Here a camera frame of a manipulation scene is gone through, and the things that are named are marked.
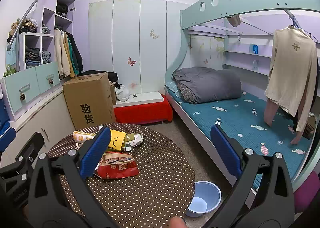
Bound blue box on shelf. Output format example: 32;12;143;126
252;45;258;54

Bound blue plastic basin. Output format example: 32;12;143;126
185;181;222;218

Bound purple stool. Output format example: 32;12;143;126
294;171;319;213

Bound hanging clothes row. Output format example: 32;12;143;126
54;28;84;78

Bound red covered bench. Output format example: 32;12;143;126
114;95;173;125

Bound white wardrobe doors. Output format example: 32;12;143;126
83;0;188;93

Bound grey folded quilt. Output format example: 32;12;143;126
172;67;242;104

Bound yellow paper box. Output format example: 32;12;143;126
108;129;126;151

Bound orange white plastic bag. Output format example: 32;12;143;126
72;130;97;143

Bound low grey cabinet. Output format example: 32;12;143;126
1;87;75;167

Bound blue shopping bag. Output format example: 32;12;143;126
0;100;16;153

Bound large cardboard box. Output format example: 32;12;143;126
63;73;116;130

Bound white medicine box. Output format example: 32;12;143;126
124;130;144;152

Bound teal candy print mattress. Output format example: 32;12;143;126
165;81;311;179

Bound beige hanging sweater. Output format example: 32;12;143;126
265;26;318;132

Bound right hand thumb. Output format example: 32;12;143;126
168;217;188;228

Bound red snack bag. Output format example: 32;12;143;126
94;152;139;179

